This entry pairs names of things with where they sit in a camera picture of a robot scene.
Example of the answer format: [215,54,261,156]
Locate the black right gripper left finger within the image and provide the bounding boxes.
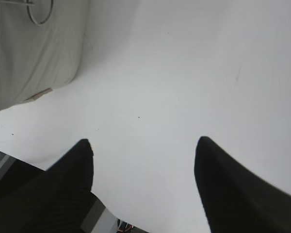
[0,139,94,233]

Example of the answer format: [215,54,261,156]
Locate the silver zipper pull ring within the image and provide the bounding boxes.
[26,0,54,26]

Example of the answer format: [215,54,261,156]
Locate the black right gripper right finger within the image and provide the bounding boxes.
[194,136,291,233]

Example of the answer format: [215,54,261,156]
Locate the cream bag with mesh lid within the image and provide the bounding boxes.
[0,0,90,111]

